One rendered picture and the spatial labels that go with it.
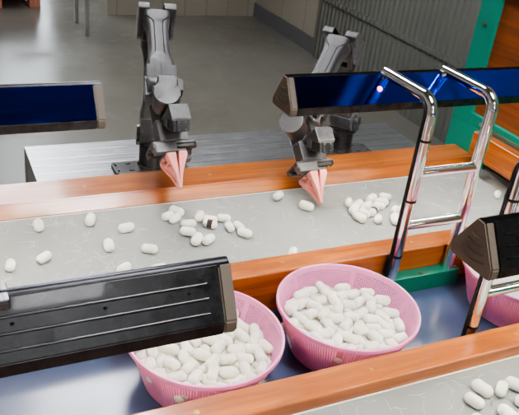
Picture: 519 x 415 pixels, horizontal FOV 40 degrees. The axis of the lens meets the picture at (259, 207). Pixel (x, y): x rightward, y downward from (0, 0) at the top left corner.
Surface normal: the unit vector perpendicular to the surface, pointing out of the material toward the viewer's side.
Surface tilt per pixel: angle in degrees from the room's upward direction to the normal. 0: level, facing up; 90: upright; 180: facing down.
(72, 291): 58
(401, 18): 90
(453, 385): 0
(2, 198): 0
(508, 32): 90
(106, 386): 0
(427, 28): 90
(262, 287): 90
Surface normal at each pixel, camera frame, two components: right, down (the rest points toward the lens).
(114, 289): 0.41, -0.07
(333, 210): 0.11, -0.87
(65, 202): 0.37, -0.29
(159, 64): 0.20, -0.53
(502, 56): -0.90, 0.11
